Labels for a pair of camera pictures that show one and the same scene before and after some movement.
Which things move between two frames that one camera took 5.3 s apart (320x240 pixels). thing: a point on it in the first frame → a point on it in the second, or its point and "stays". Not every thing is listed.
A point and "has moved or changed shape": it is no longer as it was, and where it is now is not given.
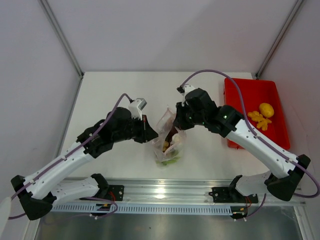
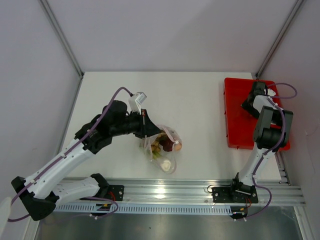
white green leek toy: (174, 155) → (165, 165)
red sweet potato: (173, 130) → (169, 145)
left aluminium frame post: (63, 37) stays
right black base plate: (222, 195) stays
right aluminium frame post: (279, 39) stays
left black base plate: (117, 192) stays
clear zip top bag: (169, 147) has moved or changed shape
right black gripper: (179, 122) → (254, 113)
